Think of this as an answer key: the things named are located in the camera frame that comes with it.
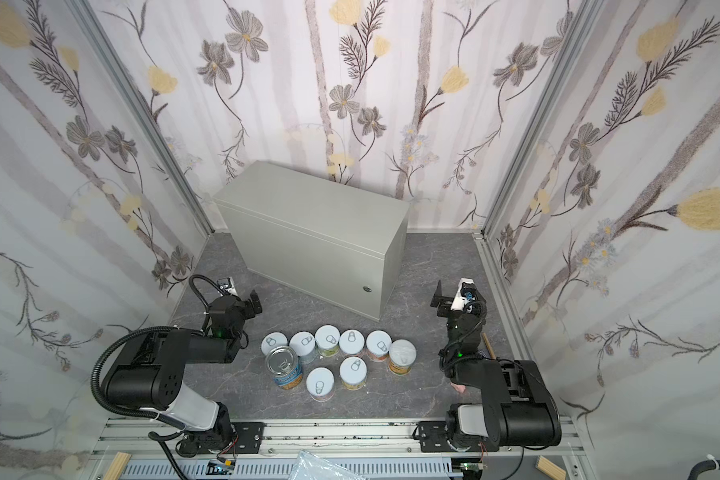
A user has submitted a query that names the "clear plastic bag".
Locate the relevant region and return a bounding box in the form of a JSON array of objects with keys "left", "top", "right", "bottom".
[{"left": 288, "top": 451, "right": 363, "bottom": 480}]

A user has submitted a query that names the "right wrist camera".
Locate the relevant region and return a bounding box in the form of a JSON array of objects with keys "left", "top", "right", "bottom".
[{"left": 450, "top": 278, "right": 485, "bottom": 312}]

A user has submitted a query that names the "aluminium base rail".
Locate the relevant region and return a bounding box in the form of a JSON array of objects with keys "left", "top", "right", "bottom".
[{"left": 81, "top": 418, "right": 596, "bottom": 479}]

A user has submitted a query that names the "white lid can green label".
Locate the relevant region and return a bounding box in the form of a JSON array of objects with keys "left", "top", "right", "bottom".
[{"left": 315, "top": 325, "right": 341, "bottom": 357}]

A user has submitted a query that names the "wooden block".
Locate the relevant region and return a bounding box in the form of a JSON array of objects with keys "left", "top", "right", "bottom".
[
  {"left": 535, "top": 456, "right": 567, "bottom": 480},
  {"left": 102, "top": 452, "right": 132, "bottom": 480}
]

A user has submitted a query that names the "white lid can far left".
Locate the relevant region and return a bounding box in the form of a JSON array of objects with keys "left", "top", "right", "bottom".
[{"left": 260, "top": 331, "right": 289, "bottom": 356}]

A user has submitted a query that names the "wooden stick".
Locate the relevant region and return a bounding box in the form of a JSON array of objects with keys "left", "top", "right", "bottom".
[{"left": 481, "top": 332, "right": 497, "bottom": 360}]

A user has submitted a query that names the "white lid can blue label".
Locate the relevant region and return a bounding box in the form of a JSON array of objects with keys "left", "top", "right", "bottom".
[{"left": 289, "top": 331, "right": 319, "bottom": 365}]

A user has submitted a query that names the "white lid can front left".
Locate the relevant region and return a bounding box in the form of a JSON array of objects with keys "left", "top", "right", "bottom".
[{"left": 306, "top": 367, "right": 335, "bottom": 402}]

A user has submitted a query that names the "white lid can orange label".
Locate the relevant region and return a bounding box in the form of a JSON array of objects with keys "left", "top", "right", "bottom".
[{"left": 365, "top": 330, "right": 392, "bottom": 362}]

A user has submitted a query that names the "white lid can beige label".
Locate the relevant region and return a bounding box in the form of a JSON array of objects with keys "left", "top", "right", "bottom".
[{"left": 339, "top": 329, "right": 365, "bottom": 356}]

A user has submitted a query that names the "grey metal cabinet box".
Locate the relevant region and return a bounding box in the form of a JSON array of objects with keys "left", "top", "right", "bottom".
[{"left": 213, "top": 161, "right": 409, "bottom": 320}]

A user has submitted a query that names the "white lid can front right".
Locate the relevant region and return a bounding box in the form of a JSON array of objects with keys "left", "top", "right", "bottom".
[{"left": 339, "top": 356, "right": 368, "bottom": 390}]

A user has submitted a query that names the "large blue labelled can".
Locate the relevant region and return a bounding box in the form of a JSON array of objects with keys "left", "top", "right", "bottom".
[{"left": 265, "top": 346, "right": 303, "bottom": 390}]

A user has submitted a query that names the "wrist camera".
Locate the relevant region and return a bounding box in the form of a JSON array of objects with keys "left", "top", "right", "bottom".
[
  {"left": 450, "top": 278, "right": 485, "bottom": 312},
  {"left": 217, "top": 277, "right": 238, "bottom": 296}
]

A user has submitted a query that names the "wooden block left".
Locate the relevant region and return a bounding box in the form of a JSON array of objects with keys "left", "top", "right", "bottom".
[{"left": 102, "top": 452, "right": 132, "bottom": 480}]

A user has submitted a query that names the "wooden block right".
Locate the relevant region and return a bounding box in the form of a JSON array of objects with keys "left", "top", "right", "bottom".
[{"left": 535, "top": 456, "right": 567, "bottom": 480}]

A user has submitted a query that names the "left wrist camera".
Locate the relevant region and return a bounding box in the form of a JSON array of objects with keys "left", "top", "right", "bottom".
[{"left": 217, "top": 277, "right": 238, "bottom": 296}]

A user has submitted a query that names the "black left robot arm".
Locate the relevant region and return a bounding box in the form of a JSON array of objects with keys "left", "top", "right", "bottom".
[{"left": 90, "top": 274, "right": 263, "bottom": 458}]

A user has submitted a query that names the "white slotted cable duct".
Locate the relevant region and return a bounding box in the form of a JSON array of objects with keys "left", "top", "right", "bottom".
[{"left": 121, "top": 458, "right": 463, "bottom": 479}]

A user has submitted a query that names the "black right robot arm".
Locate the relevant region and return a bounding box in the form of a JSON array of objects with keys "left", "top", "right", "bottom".
[{"left": 412, "top": 279, "right": 563, "bottom": 453}]

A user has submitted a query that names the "plastic lid can yellow label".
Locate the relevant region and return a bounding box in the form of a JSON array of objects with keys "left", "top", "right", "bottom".
[{"left": 388, "top": 339, "right": 417, "bottom": 375}]

